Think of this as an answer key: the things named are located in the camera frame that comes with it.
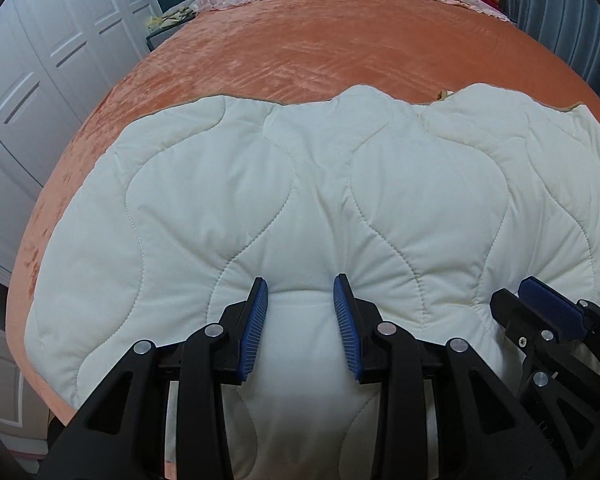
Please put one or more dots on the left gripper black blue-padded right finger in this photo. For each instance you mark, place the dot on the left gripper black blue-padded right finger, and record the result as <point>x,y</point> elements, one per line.
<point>482,430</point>

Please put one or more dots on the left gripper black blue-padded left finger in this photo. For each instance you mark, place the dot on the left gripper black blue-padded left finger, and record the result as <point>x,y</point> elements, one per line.
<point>119,431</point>

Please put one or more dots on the white quilted duvet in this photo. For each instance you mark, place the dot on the white quilted duvet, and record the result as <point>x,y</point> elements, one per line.
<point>428,210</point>

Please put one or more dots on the orange velvet bed cover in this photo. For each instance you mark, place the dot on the orange velvet bed cover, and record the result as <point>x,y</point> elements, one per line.
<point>294,52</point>

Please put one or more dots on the dark bedside table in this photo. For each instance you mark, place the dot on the dark bedside table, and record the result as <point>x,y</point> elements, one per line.
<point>154,39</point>

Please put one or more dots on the white panelled wardrobe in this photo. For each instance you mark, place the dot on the white panelled wardrobe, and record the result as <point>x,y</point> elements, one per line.
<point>58,59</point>

